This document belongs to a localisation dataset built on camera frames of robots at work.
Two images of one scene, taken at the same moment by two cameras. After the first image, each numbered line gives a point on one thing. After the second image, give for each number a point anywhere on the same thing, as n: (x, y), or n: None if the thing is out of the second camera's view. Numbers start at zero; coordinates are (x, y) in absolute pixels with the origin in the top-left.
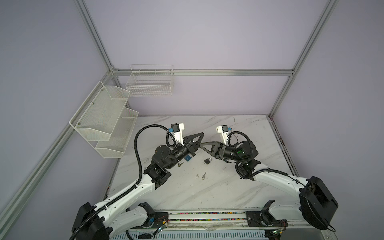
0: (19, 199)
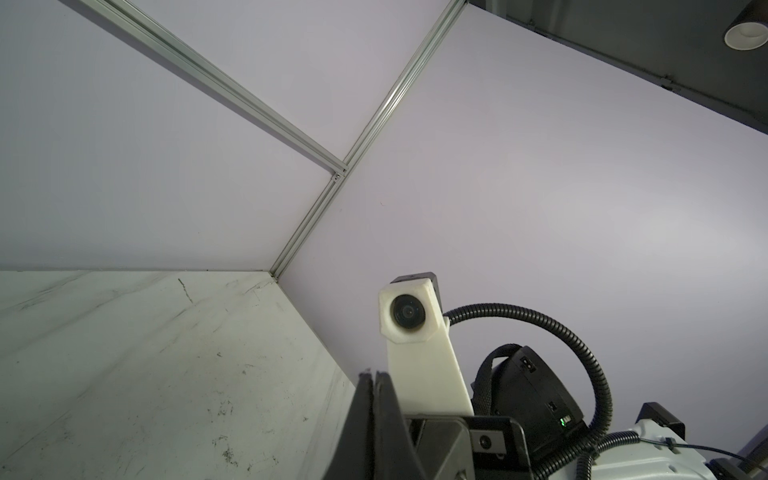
0: (265, 117)
